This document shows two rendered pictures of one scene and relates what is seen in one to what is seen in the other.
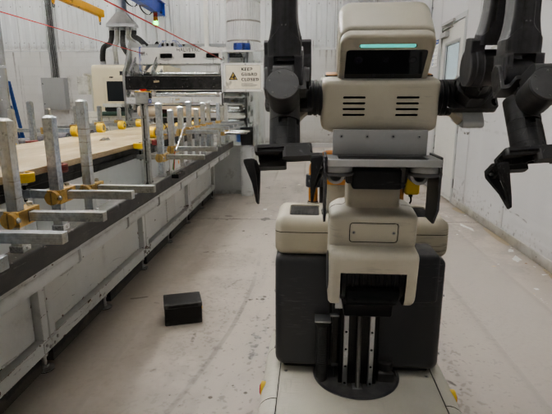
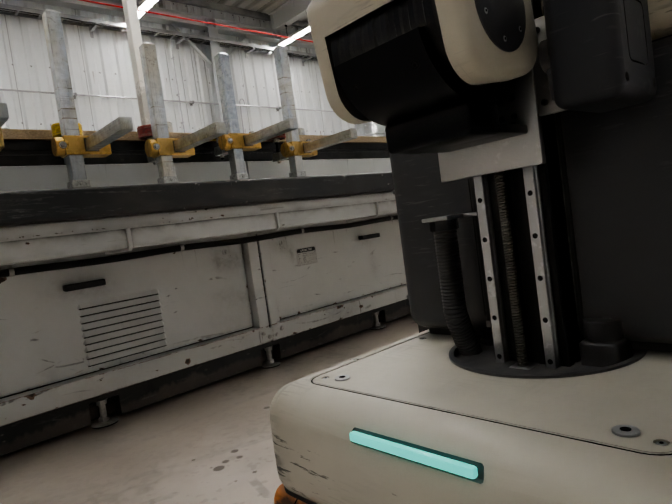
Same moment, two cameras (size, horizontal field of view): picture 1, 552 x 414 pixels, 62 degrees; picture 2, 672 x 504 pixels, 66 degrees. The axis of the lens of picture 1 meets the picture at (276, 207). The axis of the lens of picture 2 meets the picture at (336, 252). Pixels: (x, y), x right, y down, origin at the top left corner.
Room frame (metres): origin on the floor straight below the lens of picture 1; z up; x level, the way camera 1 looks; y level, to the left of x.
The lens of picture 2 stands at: (0.59, -0.60, 0.52)
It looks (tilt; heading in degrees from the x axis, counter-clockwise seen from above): 3 degrees down; 44
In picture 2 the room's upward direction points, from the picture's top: 8 degrees counter-clockwise
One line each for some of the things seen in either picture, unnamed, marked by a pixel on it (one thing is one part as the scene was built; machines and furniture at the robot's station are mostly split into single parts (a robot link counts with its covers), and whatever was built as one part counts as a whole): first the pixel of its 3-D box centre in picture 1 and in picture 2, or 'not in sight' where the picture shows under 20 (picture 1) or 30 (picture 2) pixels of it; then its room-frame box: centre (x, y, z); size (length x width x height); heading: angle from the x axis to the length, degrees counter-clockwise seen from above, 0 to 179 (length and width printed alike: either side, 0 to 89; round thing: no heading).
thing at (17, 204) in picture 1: (13, 196); (159, 125); (1.39, 0.81, 0.88); 0.04 x 0.04 x 0.48; 87
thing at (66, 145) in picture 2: not in sight; (81, 146); (1.17, 0.83, 0.81); 0.14 x 0.06 x 0.05; 177
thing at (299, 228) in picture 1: (356, 276); (546, 150); (1.46, -0.27, 0.59); 0.55 x 0.34 x 0.83; 86
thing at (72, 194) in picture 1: (75, 195); (252, 139); (1.68, 0.75, 0.83); 0.43 x 0.03 x 0.04; 87
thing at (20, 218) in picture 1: (20, 216); (169, 148); (1.42, 0.81, 0.81); 0.14 x 0.06 x 0.05; 177
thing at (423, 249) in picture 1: (388, 280); (487, 65); (1.20, -0.31, 0.68); 0.28 x 0.27 x 0.25; 86
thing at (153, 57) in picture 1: (192, 118); not in sight; (6.06, 1.08, 0.95); 1.65 x 0.70 x 1.90; 87
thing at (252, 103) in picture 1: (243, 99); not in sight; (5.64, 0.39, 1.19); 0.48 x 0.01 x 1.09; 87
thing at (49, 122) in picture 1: (56, 182); (231, 127); (1.64, 0.80, 0.88); 0.04 x 0.04 x 0.48; 87
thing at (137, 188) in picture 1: (104, 188); (311, 147); (1.93, 0.73, 0.80); 0.43 x 0.03 x 0.04; 87
